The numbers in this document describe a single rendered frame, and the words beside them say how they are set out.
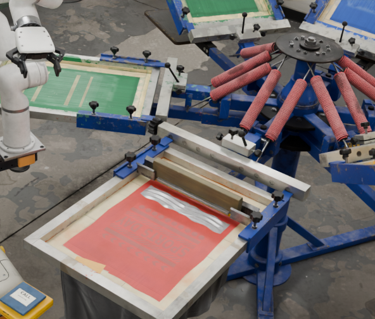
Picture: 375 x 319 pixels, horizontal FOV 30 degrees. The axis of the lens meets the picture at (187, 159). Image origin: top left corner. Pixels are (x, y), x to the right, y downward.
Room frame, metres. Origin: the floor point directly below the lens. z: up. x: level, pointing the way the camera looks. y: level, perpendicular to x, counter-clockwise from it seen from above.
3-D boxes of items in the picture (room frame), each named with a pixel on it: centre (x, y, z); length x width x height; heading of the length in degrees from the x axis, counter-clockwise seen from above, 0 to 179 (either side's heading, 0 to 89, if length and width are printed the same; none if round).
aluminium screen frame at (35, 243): (1.91, 0.06, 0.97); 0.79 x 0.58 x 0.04; 150
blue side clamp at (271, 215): (1.97, -0.30, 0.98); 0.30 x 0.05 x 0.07; 150
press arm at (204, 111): (2.82, 0.15, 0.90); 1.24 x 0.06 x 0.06; 90
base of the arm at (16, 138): (2.07, 0.63, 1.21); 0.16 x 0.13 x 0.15; 40
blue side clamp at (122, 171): (2.26, 0.18, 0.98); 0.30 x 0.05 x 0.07; 150
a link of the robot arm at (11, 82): (2.06, 0.61, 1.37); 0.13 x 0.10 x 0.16; 131
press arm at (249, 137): (2.39, -0.23, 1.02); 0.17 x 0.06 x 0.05; 150
